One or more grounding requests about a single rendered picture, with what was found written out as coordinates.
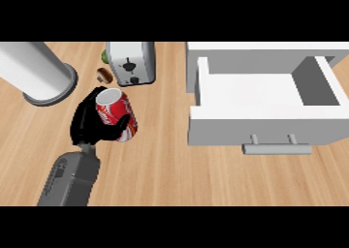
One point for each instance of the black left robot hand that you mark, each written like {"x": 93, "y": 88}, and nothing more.
{"x": 85, "y": 124}

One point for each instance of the red soda can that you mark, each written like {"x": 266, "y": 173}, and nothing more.
{"x": 115, "y": 108}

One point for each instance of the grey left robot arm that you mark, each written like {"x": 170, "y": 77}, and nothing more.
{"x": 72, "y": 176}

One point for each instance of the white open drawer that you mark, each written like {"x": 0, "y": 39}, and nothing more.
{"x": 272, "y": 109}

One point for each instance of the white drawer cabinet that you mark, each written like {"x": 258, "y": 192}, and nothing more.
{"x": 257, "y": 56}

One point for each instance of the small brown food item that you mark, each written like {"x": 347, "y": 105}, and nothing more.
{"x": 103, "y": 75}

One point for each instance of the silver toaster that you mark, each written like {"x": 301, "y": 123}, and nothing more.
{"x": 130, "y": 63}

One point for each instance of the green round fruit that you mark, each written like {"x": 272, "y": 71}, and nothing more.
{"x": 104, "y": 56}

